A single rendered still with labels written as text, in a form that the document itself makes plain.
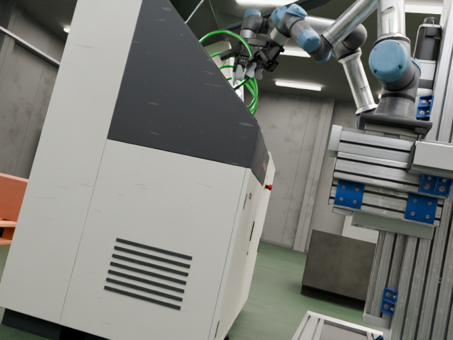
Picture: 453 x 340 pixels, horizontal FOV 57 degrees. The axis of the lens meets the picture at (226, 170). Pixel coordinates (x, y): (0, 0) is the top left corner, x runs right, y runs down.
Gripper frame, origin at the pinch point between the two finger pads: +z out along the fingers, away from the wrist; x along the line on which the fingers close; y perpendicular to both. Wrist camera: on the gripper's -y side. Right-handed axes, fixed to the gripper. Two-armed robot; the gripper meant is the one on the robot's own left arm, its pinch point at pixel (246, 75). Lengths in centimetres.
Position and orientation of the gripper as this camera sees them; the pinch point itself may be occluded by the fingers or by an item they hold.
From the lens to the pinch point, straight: 184.8
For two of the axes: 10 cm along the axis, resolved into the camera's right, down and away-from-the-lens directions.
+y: 4.6, 7.5, -4.7
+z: -5.3, 6.6, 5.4
